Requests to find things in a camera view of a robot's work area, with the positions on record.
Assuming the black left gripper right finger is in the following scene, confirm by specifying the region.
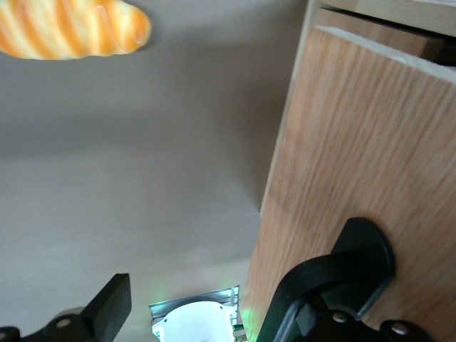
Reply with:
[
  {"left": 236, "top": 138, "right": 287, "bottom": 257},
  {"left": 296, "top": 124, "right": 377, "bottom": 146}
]
[{"left": 295, "top": 294, "right": 430, "bottom": 342}]

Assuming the orange striped toy bread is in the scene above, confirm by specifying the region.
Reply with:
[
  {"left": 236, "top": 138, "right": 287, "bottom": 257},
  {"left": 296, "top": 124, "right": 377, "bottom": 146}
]
[{"left": 0, "top": 0, "right": 152, "bottom": 61}]

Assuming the light wooden drawer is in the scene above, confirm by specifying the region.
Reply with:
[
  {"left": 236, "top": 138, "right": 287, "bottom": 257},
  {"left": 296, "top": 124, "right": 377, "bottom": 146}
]
[{"left": 241, "top": 7, "right": 456, "bottom": 342}]

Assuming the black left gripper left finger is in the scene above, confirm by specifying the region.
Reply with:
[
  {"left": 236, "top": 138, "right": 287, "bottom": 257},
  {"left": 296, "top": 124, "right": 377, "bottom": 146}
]
[{"left": 0, "top": 273, "right": 133, "bottom": 342}]

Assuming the wooden drawer cabinet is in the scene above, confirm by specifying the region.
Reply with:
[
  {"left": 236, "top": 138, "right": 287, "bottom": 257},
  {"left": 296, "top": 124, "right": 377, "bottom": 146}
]
[{"left": 305, "top": 0, "right": 456, "bottom": 38}]

